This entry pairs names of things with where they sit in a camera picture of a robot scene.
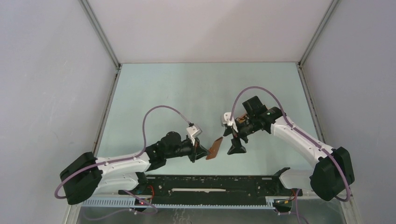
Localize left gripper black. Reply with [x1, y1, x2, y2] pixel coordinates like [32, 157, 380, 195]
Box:
[165, 135, 209, 162]

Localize brown leather card holder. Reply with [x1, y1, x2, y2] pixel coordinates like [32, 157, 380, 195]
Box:
[205, 137, 223, 160]

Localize pink oval tray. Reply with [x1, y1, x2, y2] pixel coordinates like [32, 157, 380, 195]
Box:
[235, 113, 248, 123]

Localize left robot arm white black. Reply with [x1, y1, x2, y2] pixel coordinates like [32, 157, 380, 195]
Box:
[60, 132, 210, 205]

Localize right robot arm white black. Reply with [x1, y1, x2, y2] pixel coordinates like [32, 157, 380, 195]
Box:
[221, 96, 355, 201]

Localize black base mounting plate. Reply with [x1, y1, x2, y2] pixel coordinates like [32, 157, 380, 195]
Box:
[131, 175, 297, 205]

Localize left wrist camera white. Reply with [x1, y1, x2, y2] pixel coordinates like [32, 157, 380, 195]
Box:
[186, 124, 202, 146]

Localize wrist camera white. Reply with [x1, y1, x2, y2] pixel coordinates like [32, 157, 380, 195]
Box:
[220, 112, 236, 128]
[186, 124, 202, 146]

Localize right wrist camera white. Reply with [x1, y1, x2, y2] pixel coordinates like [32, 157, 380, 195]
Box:
[220, 112, 236, 128]

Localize grey cable duct rail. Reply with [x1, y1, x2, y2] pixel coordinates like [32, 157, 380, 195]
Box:
[81, 197, 275, 210]

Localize aluminium frame post right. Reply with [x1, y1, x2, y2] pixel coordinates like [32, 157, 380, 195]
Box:
[298, 0, 341, 68]

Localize aluminium frame post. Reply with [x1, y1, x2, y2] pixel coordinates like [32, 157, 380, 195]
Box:
[298, 0, 341, 68]
[79, 0, 121, 70]

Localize aluminium frame post left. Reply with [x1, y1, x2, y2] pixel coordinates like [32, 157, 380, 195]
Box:
[79, 0, 121, 70]

